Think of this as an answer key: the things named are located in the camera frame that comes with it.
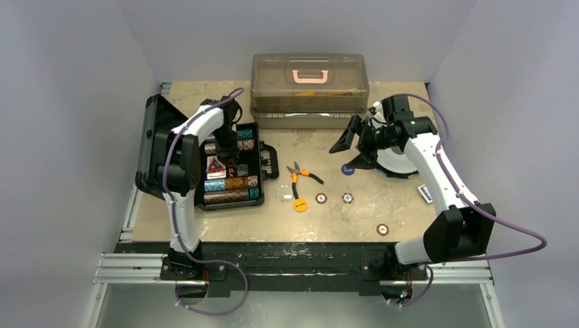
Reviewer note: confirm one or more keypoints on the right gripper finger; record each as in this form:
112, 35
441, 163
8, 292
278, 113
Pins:
363, 161
344, 142

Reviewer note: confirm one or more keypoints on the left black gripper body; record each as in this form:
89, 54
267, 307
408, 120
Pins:
226, 142

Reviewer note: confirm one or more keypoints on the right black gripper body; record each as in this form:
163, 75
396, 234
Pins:
360, 137

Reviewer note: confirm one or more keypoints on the blue playing card deck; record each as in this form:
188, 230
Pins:
425, 194

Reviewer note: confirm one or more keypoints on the clear acrylic dealer button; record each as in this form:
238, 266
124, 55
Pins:
285, 193

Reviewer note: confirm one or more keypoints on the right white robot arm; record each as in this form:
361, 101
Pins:
462, 226

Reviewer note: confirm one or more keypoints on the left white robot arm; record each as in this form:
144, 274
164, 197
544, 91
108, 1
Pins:
181, 173

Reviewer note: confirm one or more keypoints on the blue small blind button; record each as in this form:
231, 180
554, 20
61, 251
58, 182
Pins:
346, 170

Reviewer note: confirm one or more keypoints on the all in triangle button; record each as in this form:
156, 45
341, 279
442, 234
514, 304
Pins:
216, 167

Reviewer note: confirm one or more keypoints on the top chip row purple green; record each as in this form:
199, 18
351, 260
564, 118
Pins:
244, 135

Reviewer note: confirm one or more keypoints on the red playing card deck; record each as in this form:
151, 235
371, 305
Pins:
212, 165

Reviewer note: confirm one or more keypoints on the white filament spool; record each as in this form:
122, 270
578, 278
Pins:
394, 165

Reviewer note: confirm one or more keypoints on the black poker chip case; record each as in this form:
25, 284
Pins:
161, 117

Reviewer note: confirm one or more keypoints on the grey poker chip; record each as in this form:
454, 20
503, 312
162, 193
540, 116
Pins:
347, 198

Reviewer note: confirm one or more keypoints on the bottom chip row brown green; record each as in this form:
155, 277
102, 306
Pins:
238, 195

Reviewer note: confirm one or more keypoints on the red poker chip left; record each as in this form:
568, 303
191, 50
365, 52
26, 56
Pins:
321, 198

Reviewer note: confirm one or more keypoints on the red poker chip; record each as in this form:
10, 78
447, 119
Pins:
382, 229
321, 198

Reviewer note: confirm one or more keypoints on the red poker chip front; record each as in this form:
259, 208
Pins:
382, 229

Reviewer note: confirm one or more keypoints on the orange big blind button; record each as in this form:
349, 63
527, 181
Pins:
300, 205

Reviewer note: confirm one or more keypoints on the translucent brown storage box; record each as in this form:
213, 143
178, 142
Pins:
308, 90

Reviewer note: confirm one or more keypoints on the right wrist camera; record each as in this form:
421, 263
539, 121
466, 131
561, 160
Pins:
377, 120

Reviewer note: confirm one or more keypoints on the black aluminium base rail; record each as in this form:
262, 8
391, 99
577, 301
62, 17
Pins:
283, 267

